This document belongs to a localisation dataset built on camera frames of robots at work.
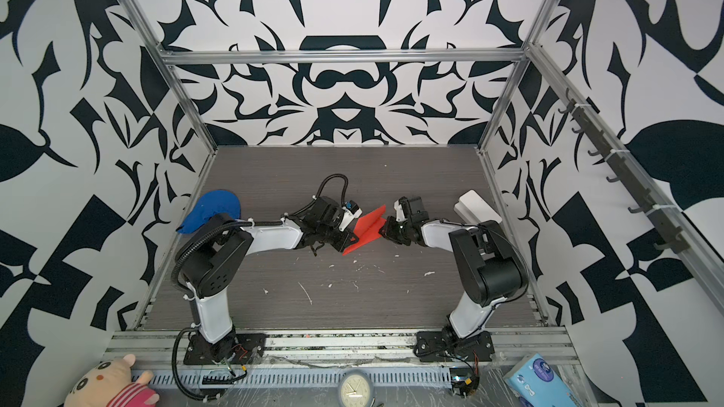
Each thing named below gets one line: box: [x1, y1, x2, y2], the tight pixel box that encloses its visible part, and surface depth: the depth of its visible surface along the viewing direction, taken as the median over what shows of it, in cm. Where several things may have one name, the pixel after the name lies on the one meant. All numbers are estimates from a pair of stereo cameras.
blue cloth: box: [178, 189, 242, 234], surface depth 101 cm
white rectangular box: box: [453, 189, 503, 226], surface depth 98 cm
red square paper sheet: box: [342, 205, 388, 256], surface depth 94 cm
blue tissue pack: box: [502, 352, 579, 407], surface depth 67 cm
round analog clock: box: [337, 368, 375, 407], surface depth 67 cm
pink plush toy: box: [64, 354, 160, 407], surface depth 65 cm
